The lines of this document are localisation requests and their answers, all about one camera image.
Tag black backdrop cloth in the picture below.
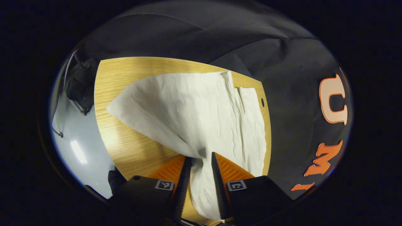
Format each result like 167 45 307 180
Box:
75 0 354 201

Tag white jeans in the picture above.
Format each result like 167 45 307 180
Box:
106 71 272 222

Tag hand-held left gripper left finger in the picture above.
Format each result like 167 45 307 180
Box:
108 154 193 224

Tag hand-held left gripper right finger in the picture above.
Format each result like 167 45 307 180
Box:
211 152 296 224

